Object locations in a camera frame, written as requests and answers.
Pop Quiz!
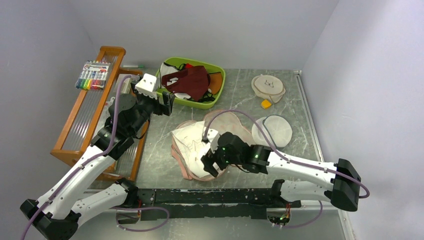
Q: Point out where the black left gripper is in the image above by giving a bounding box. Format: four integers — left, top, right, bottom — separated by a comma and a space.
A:
129, 80, 175, 136

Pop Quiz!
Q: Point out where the white bra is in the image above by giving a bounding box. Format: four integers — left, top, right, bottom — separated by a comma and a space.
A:
171, 120, 214, 182

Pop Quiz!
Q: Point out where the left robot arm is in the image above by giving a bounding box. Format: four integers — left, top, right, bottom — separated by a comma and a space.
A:
20, 82, 175, 240

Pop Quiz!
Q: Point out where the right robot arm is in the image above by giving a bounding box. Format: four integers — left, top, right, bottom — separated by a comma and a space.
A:
201, 132, 361, 212

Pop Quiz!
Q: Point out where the white mesh round laundry bag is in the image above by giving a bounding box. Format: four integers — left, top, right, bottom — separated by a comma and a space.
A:
251, 115, 293, 148

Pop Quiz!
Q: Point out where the beige round laundry bag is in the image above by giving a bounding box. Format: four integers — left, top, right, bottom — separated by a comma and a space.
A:
251, 74, 286, 104

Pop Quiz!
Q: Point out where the white black-trimmed garment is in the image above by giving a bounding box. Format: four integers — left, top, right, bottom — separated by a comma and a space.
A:
159, 62, 180, 89

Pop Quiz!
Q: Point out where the maroon cloth garment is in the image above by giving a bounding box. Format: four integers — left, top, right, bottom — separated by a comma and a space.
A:
162, 65, 209, 101

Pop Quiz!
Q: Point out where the white small carton box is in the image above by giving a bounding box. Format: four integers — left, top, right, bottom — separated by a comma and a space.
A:
120, 77, 132, 94

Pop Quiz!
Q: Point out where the orange cloth in basin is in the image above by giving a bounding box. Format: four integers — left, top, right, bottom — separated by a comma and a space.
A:
208, 72, 223, 95

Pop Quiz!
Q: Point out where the green capped marker pen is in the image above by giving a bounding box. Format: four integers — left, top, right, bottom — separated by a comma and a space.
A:
122, 64, 145, 69

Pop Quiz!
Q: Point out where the colour marker pen pack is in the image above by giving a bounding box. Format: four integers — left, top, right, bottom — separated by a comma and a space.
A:
75, 60, 112, 91

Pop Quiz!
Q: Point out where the wooden tiered rack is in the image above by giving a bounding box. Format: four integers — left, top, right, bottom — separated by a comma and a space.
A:
50, 46, 146, 181

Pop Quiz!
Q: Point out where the yellow small block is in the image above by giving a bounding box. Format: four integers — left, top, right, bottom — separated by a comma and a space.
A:
260, 99, 273, 109

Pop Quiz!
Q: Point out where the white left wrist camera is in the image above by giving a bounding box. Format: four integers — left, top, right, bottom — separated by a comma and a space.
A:
135, 73, 159, 100

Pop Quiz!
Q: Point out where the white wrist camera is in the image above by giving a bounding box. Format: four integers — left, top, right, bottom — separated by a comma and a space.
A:
202, 128, 221, 153
135, 73, 159, 100

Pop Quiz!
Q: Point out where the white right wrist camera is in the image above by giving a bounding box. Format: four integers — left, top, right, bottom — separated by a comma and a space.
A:
202, 128, 221, 153

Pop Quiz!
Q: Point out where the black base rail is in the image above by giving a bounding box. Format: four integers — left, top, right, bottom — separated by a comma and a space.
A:
120, 188, 301, 221

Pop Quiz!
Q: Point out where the white pipe along wall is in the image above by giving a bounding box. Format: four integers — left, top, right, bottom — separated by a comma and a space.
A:
293, 70, 323, 162

